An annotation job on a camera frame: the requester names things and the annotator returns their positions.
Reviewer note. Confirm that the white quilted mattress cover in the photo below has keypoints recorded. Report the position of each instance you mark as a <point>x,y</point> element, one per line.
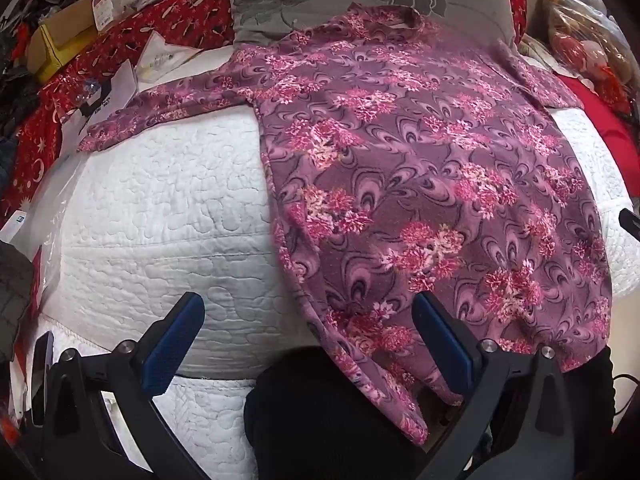
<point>165,220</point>

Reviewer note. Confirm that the yellow cardboard box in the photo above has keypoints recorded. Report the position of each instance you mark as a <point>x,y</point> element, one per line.
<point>62,35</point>

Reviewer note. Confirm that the white and pink packet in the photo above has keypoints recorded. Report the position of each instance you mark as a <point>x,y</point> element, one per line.
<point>104,7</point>

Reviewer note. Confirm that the red patterned bed sheet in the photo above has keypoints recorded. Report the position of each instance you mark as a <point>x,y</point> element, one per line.
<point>185,15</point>

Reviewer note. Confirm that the white paper sheet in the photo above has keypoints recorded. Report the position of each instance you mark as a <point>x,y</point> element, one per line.
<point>167,57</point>

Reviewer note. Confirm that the plush toy in plastic bag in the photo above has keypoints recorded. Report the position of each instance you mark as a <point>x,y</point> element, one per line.
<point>585,42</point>

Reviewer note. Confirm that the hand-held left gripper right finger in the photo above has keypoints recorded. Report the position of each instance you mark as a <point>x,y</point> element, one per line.
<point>442,340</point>

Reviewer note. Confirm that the clear plastic bag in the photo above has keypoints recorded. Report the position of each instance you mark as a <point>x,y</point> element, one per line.
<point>50,220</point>

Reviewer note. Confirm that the black smartphone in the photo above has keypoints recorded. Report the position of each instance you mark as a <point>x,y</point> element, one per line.
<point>41,375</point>

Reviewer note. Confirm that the purple floral shirt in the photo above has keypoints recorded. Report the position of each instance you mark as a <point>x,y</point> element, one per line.
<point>400,160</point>

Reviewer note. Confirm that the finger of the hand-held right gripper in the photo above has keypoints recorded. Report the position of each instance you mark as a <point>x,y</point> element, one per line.
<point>631,222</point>

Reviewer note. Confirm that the plain red cloth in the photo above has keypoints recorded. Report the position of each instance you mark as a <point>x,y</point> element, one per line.
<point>607,120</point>

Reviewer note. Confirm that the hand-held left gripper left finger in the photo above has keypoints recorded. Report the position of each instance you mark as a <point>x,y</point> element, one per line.
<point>172,340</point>

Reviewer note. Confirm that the dark grey cloth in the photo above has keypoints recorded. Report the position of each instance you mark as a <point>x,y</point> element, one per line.
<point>14,300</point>

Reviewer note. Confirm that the person's black clothing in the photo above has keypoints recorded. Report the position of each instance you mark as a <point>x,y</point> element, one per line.
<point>320,410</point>

